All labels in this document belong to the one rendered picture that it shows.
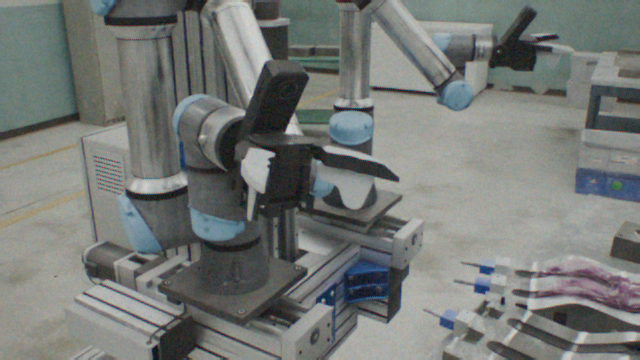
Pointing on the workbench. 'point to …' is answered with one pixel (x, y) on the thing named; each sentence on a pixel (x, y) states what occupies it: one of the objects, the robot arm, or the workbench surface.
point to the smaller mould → (627, 242)
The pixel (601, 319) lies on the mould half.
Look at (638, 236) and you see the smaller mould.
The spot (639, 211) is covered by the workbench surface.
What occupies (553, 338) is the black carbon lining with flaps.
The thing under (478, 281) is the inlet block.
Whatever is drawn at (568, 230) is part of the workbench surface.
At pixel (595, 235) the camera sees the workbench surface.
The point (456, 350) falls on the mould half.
